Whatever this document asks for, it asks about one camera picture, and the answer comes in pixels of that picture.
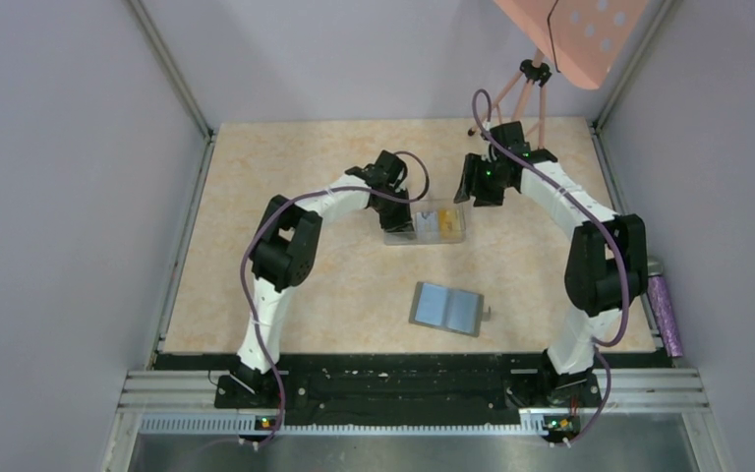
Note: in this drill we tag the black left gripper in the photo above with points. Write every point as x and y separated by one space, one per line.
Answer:
401 222

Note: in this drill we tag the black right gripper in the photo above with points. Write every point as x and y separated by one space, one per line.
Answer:
471 183

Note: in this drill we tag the clear plastic card box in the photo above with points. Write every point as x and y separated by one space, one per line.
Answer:
410 239

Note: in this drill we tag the grey card holder wallet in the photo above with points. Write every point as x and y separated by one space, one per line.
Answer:
449 309

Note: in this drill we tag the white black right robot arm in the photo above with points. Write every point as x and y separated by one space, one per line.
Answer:
607 263

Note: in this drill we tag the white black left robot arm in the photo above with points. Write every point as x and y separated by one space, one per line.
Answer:
283 250

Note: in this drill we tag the yellow card stack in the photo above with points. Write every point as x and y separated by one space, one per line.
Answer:
450 223

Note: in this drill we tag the pink tripod stand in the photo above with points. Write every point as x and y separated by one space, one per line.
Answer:
534 75

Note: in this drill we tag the pink perforated panel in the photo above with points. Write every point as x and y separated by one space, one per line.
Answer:
583 38

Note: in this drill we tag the purple glitter bottle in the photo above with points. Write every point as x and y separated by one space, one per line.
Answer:
663 311

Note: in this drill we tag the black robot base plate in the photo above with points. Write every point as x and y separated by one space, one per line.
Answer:
393 390

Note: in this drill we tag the aluminium frame rail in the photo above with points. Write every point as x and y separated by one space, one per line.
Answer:
185 403

